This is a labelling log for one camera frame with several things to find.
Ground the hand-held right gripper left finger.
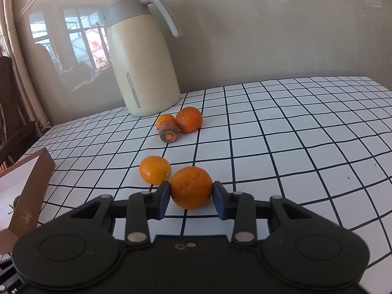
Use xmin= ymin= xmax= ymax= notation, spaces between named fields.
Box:
xmin=60 ymin=181 xmax=171 ymax=247

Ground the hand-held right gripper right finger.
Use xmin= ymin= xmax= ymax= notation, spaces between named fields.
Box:
xmin=213 ymin=181 xmax=323 ymax=247

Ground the mandarin orange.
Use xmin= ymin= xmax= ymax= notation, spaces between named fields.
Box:
xmin=170 ymin=166 xmax=213 ymax=210
xmin=175 ymin=107 xmax=203 ymax=133

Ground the smooth yellow-orange citrus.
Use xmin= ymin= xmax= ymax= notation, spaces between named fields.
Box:
xmin=139 ymin=156 xmax=171 ymax=185

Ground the brown cardboard box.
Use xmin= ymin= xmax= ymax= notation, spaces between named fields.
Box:
xmin=0 ymin=147 xmax=56 ymax=255

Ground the small carrot piece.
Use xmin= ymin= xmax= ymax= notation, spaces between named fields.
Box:
xmin=159 ymin=121 xmax=179 ymax=143

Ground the white black-checked tablecloth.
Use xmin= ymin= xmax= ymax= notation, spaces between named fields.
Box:
xmin=18 ymin=76 xmax=392 ymax=270

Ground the small orange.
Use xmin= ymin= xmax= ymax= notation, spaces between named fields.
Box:
xmin=156 ymin=114 xmax=177 ymax=131

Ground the cream thermos jug grey lid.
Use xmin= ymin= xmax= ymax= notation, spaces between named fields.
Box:
xmin=104 ymin=0 xmax=181 ymax=117

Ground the dark wooden sofa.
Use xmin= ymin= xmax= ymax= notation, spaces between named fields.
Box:
xmin=0 ymin=56 xmax=37 ymax=172

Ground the beige patterned curtain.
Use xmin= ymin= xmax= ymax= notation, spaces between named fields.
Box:
xmin=0 ymin=0 xmax=51 ymax=135

